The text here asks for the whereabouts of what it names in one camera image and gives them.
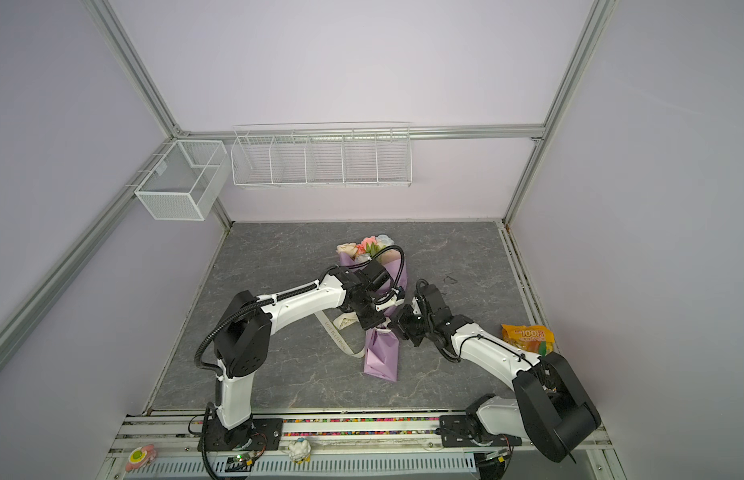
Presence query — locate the red pink fake rose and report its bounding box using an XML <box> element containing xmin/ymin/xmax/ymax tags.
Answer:
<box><xmin>356</xmin><ymin>237</ymin><xmax>376</xmax><ymax>255</ymax></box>

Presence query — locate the cream printed ribbon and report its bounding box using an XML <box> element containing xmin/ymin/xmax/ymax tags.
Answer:
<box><xmin>315</xmin><ymin>311</ymin><xmax>399</xmax><ymax>358</ymax></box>

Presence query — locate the cream fake rose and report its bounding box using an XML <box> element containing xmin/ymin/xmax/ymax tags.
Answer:
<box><xmin>336</xmin><ymin>243</ymin><xmax>357</xmax><ymax>259</ymax></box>

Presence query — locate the pink purple wrapping paper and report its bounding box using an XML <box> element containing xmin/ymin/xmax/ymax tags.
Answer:
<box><xmin>363</xmin><ymin>249</ymin><xmax>408</xmax><ymax>382</ymax></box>

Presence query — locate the white fake rose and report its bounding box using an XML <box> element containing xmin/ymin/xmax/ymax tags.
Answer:
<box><xmin>376</xmin><ymin>234</ymin><xmax>394</xmax><ymax>249</ymax></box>

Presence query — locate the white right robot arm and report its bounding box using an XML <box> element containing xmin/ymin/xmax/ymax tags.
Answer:
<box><xmin>390</xmin><ymin>305</ymin><xmax>601</xmax><ymax>462</ymax></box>

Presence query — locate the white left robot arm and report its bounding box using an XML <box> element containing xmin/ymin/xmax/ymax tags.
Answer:
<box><xmin>193</xmin><ymin>266</ymin><xmax>405</xmax><ymax>451</ymax></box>

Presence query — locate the yellow snack bag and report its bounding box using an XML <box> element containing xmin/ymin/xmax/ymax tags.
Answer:
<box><xmin>501</xmin><ymin>324</ymin><xmax>555</xmax><ymax>356</ymax></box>

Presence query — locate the white crumpled toy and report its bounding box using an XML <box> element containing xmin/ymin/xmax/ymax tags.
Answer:
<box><xmin>287</xmin><ymin>437</ymin><xmax>312</xmax><ymax>464</ymax></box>

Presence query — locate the white mesh box basket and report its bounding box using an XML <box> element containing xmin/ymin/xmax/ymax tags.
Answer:
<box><xmin>135</xmin><ymin>140</ymin><xmax>232</xmax><ymax>221</ymax></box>

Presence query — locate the pink green round toy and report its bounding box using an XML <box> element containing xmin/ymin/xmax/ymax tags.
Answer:
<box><xmin>125</xmin><ymin>444</ymin><xmax>157</xmax><ymax>473</ymax></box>

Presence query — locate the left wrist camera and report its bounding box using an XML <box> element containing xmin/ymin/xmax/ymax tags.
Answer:
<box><xmin>356</xmin><ymin>260</ymin><xmax>393</xmax><ymax>294</ymax></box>

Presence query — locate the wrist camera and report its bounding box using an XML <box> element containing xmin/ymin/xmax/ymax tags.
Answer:
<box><xmin>414</xmin><ymin>279</ymin><xmax>452</xmax><ymax>325</ymax></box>
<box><xmin>356</xmin><ymin>260</ymin><xmax>393</xmax><ymax>294</ymax></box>

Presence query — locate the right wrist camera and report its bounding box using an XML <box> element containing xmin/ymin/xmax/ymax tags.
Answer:
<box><xmin>414</xmin><ymin>279</ymin><xmax>452</xmax><ymax>325</ymax></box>

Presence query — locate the white wire shelf basket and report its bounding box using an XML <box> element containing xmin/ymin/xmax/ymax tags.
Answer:
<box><xmin>230</xmin><ymin>122</ymin><xmax>413</xmax><ymax>187</ymax></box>

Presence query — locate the front rail base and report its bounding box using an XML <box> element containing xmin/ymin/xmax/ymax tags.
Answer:
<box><xmin>97</xmin><ymin>409</ymin><xmax>626</xmax><ymax>479</ymax></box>

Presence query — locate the aluminium enclosure frame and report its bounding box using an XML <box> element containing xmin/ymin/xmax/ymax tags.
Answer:
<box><xmin>0</xmin><ymin>1</ymin><xmax>616</xmax><ymax>372</ymax></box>

